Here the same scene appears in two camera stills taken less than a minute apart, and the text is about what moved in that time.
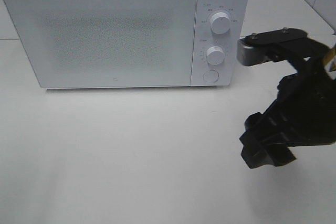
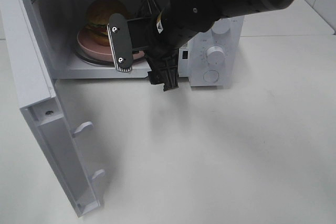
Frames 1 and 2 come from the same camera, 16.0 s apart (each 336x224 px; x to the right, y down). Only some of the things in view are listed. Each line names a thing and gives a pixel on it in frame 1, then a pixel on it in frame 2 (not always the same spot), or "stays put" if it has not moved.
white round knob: [215, 55] stays put
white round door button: [211, 76] stays put
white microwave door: [106, 36] to [42, 108]
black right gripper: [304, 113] to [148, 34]
